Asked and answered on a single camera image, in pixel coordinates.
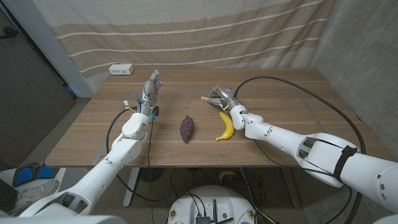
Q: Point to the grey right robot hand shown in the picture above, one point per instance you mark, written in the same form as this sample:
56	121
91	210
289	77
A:
225	96

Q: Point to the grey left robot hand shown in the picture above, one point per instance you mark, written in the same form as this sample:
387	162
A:
150	93

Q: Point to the wooden clothespin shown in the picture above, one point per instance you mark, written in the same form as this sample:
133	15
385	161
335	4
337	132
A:
204	98

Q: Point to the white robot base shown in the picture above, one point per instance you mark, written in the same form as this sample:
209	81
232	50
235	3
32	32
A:
230	199

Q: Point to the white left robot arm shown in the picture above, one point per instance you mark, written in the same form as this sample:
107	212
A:
102	168

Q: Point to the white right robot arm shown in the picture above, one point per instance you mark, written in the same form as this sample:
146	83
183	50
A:
311	146

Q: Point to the yellow toy banana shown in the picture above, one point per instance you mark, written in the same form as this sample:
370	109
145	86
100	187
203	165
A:
229	126

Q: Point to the purple toy grapes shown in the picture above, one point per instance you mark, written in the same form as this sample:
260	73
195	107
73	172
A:
186	129

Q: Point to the yellow banana under table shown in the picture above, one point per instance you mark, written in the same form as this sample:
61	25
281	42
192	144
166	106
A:
225	174

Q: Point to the white power strip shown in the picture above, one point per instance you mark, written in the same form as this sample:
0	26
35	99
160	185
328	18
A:
121	69

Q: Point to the beige striped backdrop cloth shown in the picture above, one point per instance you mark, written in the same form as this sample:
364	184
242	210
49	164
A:
186	40

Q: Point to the black round floor grille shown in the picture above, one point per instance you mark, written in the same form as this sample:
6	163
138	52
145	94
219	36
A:
151	175

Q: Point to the white table leg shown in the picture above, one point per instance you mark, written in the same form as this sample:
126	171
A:
132	186
291	189

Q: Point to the dark wood-grain door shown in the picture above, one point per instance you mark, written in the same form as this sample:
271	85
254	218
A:
28	102

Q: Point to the white sneaker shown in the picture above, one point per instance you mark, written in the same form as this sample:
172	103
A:
37	191

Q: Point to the blue foot pedal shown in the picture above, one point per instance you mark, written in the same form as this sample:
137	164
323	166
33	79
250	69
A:
23	175

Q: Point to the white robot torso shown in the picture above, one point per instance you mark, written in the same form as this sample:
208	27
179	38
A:
62	220

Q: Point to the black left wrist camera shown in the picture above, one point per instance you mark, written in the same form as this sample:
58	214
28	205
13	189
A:
155	112

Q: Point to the pale door frame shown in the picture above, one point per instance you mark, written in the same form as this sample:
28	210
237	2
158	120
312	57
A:
56	53

